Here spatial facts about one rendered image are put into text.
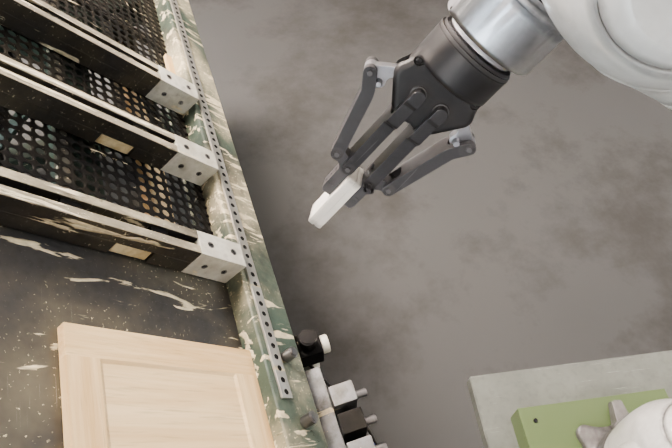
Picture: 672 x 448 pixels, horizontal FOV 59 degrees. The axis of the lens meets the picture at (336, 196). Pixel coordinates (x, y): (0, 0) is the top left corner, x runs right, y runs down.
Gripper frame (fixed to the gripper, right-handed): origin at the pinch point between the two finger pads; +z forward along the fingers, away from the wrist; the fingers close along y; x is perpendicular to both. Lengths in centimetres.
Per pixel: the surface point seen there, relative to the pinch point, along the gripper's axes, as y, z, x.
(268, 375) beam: -24, 60, -26
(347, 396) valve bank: -44, 62, -34
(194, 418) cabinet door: -12, 59, -10
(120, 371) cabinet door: 3, 57, -10
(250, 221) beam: -9, 62, -67
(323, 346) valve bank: -37, 65, -46
